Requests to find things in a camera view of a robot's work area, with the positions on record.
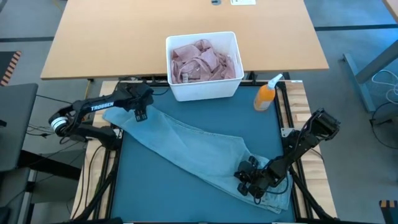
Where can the light blue denim jeans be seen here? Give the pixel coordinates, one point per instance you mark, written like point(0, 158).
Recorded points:
point(186, 146)

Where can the grey desk grommet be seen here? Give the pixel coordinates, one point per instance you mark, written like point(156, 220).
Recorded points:
point(216, 2)

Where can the hazard striped floor mat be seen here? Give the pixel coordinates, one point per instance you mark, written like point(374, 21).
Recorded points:
point(6, 62)

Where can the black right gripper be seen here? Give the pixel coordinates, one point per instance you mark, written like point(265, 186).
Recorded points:
point(262, 180)

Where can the orange spray bottle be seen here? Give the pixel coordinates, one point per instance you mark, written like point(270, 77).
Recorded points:
point(264, 98)

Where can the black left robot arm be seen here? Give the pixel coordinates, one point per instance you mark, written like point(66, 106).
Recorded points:
point(99, 105)

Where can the tan wooden desk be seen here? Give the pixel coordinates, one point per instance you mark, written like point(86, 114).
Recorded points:
point(109, 37)

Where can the pink garment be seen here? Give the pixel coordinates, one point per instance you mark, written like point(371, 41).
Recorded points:
point(202, 62)

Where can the grey desk leg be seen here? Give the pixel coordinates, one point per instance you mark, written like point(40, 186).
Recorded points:
point(373, 65)

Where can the hazard striped black object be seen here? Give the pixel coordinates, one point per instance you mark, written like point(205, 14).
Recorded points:
point(388, 214)

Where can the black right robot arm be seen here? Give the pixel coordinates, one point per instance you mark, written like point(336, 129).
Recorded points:
point(304, 140)

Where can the white paper label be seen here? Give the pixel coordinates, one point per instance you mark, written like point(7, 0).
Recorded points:
point(242, 2)

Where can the black support strut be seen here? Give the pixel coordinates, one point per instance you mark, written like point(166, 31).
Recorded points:
point(102, 189)
point(306, 196)

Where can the white perforated laundry bin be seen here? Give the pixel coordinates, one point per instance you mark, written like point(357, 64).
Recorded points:
point(205, 91)

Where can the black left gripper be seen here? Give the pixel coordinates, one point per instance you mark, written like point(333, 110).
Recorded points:
point(136, 95)

